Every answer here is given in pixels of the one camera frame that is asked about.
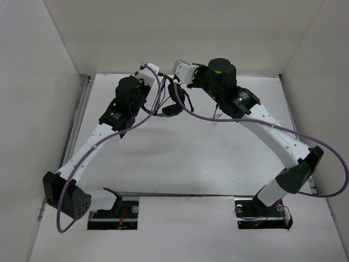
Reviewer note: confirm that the black headset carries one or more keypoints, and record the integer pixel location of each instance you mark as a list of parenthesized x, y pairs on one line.
[(174, 109)]

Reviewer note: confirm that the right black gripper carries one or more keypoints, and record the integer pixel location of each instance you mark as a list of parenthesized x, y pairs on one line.
[(198, 71)]

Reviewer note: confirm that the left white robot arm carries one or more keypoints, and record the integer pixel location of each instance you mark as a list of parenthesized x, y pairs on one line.
[(65, 190)]

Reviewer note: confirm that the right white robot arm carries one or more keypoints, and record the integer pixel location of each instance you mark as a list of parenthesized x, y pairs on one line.
[(299, 159)]

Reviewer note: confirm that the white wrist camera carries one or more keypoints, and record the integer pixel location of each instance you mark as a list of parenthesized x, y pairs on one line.
[(184, 71), (147, 73)]

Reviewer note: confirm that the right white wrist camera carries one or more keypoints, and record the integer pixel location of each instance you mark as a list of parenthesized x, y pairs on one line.
[(184, 71)]

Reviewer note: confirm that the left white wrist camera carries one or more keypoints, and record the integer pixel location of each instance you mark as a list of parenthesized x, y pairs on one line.
[(147, 73)]

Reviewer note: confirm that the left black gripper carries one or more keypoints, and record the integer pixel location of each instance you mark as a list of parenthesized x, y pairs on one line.
[(147, 88)]

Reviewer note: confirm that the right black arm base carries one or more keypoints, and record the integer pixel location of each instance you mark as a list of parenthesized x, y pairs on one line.
[(277, 216)]

